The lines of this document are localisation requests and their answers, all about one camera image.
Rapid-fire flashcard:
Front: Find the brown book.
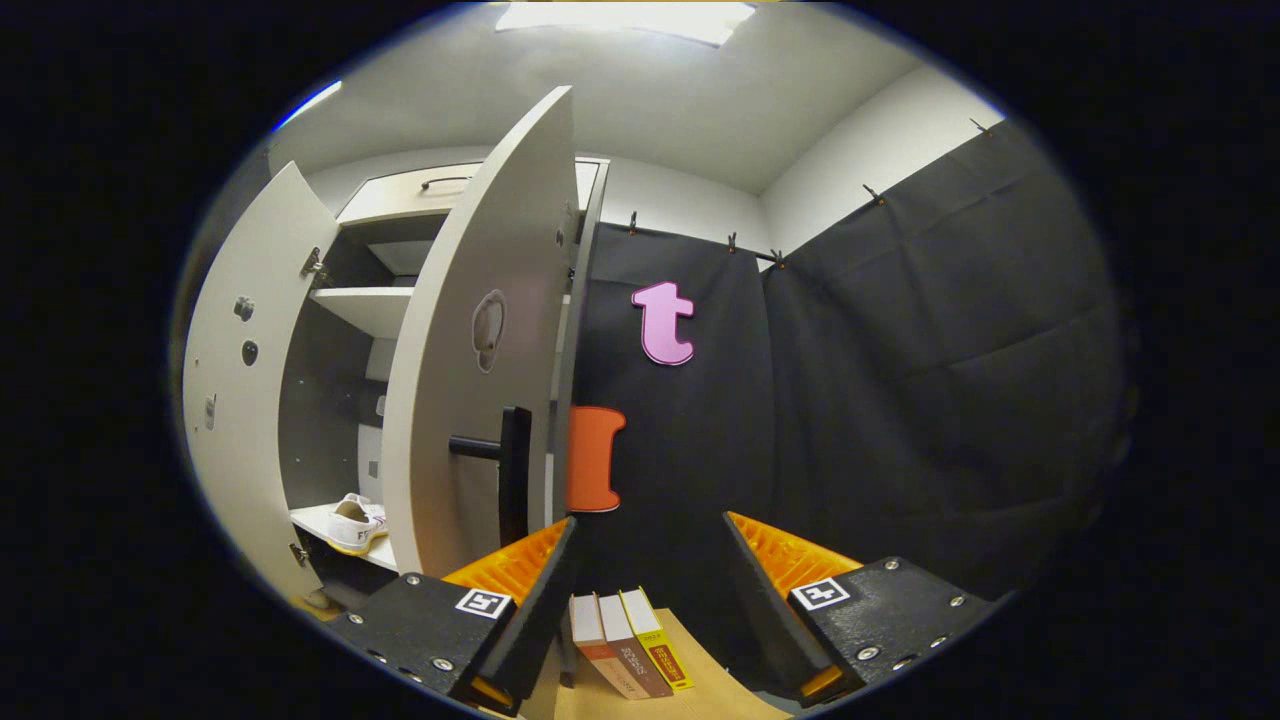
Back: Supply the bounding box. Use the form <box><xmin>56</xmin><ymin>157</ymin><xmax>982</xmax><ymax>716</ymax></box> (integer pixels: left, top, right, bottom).
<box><xmin>598</xmin><ymin>593</ymin><xmax>674</xmax><ymax>699</ymax></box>

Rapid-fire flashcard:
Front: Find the white shoe cabinet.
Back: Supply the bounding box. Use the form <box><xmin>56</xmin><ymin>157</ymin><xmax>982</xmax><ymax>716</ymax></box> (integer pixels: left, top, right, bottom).
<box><xmin>280</xmin><ymin>158</ymin><xmax>611</xmax><ymax>611</ymax></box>

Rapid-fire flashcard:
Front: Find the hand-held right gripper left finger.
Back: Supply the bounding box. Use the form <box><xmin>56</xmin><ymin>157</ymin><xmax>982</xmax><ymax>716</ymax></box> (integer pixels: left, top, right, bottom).
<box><xmin>330</xmin><ymin>517</ymin><xmax>579</xmax><ymax>716</ymax></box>

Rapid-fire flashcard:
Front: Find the white canvas shoe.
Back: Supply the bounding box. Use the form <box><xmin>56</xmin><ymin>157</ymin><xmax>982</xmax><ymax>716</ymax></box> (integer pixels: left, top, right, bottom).
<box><xmin>327</xmin><ymin>492</ymin><xmax>389</xmax><ymax>556</ymax></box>

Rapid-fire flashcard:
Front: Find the white cabinet shelf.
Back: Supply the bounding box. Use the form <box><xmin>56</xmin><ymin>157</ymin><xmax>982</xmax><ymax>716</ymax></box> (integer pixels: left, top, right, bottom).
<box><xmin>290</xmin><ymin>503</ymin><xmax>401</xmax><ymax>573</ymax></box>
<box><xmin>310</xmin><ymin>287</ymin><xmax>416</xmax><ymax>339</ymax></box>

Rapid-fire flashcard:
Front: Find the black backdrop cloth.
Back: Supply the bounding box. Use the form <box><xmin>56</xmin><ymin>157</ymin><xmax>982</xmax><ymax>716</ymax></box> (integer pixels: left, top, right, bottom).
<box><xmin>572</xmin><ymin>120</ymin><xmax>1136</xmax><ymax>691</ymax></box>

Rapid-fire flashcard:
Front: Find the white and orange book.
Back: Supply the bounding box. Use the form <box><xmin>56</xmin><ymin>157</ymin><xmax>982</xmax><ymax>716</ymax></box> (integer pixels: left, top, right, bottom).
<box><xmin>570</xmin><ymin>595</ymin><xmax>641</xmax><ymax>699</ymax></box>

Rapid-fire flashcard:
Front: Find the yellow book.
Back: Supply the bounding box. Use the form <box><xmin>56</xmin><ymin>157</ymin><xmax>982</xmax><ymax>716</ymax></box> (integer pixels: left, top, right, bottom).
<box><xmin>620</xmin><ymin>588</ymin><xmax>694</xmax><ymax>692</ymax></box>

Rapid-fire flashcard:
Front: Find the white cabinet door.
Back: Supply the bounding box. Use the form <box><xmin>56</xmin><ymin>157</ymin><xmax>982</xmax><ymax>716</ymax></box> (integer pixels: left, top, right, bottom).
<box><xmin>383</xmin><ymin>85</ymin><xmax>579</xmax><ymax>581</ymax></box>
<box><xmin>182</xmin><ymin>162</ymin><xmax>341</xmax><ymax>601</ymax></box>

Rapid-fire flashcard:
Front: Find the black door handle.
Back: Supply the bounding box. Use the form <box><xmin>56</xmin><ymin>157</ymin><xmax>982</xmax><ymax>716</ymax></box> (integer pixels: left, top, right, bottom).
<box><xmin>448</xmin><ymin>405</ymin><xmax>534</xmax><ymax>548</ymax></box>

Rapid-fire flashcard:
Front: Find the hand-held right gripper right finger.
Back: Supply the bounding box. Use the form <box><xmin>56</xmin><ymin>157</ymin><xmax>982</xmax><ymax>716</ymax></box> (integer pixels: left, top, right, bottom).
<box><xmin>722</xmin><ymin>510</ymin><xmax>1001</xmax><ymax>706</ymax></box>

